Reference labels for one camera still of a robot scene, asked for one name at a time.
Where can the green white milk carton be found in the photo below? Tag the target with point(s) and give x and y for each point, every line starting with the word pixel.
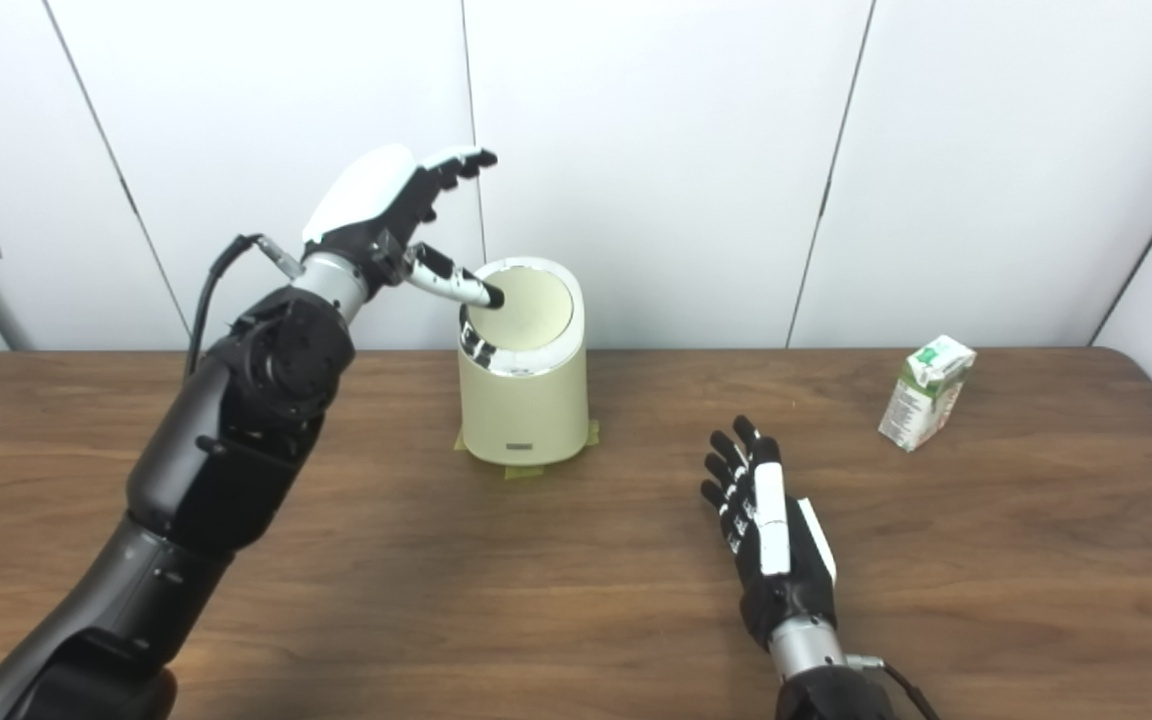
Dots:
pixel 924 400

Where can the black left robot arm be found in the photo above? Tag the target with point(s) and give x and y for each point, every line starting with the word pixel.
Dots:
pixel 226 450

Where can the cream-colored round bin lid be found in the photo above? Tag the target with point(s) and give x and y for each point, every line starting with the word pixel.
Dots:
pixel 531 310

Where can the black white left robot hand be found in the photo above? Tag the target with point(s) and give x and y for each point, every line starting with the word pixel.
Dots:
pixel 361 195

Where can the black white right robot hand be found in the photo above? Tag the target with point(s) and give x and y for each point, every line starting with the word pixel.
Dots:
pixel 796 580

